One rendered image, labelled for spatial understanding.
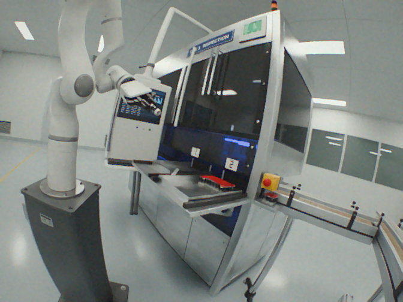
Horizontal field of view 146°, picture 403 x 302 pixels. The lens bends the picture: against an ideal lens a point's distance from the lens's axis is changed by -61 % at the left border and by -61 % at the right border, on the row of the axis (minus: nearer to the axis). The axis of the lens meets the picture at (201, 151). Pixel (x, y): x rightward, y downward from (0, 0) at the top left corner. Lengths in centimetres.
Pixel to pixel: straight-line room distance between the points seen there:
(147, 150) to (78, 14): 122
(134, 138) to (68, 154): 93
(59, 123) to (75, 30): 30
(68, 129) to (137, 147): 97
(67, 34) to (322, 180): 554
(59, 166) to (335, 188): 549
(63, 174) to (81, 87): 29
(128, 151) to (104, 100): 462
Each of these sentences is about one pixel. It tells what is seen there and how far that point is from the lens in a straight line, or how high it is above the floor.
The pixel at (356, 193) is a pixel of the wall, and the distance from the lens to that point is 543.
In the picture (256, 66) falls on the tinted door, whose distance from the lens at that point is 101.
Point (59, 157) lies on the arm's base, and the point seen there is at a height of 99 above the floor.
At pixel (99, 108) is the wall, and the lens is 592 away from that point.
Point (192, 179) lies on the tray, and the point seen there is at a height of 89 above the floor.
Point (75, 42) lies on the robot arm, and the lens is 59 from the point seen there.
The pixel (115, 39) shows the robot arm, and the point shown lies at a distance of 70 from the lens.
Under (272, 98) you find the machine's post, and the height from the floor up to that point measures 141.
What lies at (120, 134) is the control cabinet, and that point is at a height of 103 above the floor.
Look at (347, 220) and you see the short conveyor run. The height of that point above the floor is 92.
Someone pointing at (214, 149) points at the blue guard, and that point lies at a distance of 101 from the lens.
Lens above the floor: 114
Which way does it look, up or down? 5 degrees down
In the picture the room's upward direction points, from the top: 12 degrees clockwise
